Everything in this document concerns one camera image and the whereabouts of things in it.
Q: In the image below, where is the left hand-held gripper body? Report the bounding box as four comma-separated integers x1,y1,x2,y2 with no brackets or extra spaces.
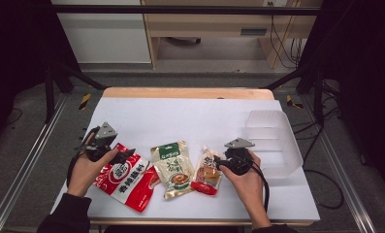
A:
74,121,120,163

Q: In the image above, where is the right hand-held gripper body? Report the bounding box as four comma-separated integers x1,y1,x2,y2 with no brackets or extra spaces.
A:
223,137,256,177

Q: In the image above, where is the small red orange spout pouch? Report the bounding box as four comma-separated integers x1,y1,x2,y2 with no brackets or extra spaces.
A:
190,145,223,196

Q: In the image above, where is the large red white seasoning packet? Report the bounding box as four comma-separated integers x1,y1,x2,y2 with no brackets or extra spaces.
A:
92,142,162,214

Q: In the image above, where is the clear plastic container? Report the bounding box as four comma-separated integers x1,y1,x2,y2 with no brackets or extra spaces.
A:
243,109,305,180

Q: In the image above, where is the green beige sauce packet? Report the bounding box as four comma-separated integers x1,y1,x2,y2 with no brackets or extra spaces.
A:
149,140,196,200

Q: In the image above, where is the person's left hand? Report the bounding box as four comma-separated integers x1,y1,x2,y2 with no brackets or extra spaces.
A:
66,133,120,198

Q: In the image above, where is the person's right hand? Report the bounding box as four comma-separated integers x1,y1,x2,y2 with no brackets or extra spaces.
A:
219,150,272,210

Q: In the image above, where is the white paper sheet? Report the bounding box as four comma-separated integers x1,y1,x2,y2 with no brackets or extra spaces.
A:
49,96,321,223

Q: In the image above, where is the yellow black tape strip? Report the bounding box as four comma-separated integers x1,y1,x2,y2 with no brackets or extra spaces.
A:
285,94,305,110
78,92,92,111

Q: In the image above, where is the black metal stand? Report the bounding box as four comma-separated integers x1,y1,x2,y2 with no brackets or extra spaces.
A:
260,63,326,128
44,61,110,124

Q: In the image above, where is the wooden table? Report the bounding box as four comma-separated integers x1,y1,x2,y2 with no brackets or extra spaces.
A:
80,86,314,227

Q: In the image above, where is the white cabinet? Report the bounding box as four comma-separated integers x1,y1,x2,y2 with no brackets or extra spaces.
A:
50,0,152,65

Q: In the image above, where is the dark curtain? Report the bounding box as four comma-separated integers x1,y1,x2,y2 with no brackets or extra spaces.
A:
0,0,81,154
296,0,385,199

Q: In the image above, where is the light wooden desk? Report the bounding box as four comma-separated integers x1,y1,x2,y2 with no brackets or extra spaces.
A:
141,0,324,70

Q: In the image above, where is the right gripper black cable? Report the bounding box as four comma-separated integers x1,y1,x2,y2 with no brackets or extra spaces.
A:
250,157,272,215

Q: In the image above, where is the black floor cable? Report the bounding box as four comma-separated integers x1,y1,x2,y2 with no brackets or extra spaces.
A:
291,106,346,211

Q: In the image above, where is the bundle of hanging black cables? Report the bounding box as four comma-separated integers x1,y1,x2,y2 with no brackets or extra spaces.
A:
268,1,306,70

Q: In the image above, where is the black horizontal frame bar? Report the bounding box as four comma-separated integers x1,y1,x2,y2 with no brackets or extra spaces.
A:
50,4,322,17

